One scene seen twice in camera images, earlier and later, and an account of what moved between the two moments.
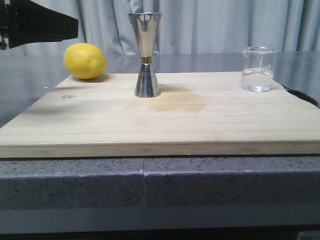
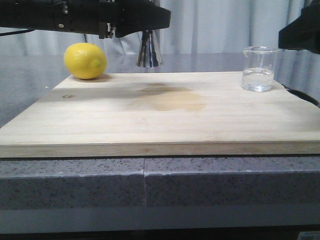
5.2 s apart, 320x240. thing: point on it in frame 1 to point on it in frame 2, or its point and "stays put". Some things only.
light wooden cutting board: x=197 y=115 stays put
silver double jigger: x=145 y=24 to x=149 y=53
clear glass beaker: x=257 y=68 stays put
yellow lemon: x=84 y=61 stays put
